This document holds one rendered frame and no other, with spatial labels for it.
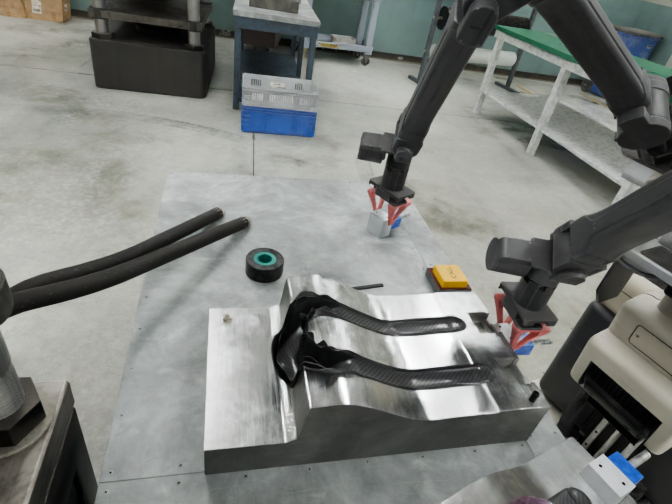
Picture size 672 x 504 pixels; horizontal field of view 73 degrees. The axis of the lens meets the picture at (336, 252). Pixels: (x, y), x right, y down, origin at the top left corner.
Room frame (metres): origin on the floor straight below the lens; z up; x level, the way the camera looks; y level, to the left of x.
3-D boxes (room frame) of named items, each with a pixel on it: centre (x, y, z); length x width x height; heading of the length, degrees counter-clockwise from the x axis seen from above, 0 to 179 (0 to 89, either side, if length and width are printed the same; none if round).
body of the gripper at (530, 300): (0.65, -0.35, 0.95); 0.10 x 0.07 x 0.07; 15
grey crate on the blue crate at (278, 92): (3.70, 0.70, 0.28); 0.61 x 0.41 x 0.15; 105
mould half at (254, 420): (0.51, -0.08, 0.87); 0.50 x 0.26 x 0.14; 108
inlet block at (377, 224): (1.04, -0.13, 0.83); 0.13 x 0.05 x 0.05; 136
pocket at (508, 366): (0.52, -0.32, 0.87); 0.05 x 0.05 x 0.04; 18
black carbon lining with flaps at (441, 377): (0.50, -0.10, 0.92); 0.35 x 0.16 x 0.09; 108
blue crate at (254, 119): (3.70, 0.70, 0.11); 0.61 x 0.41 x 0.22; 105
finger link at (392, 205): (1.00, -0.11, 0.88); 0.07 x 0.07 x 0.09; 46
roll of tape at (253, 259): (0.76, 0.14, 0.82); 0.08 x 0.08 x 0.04
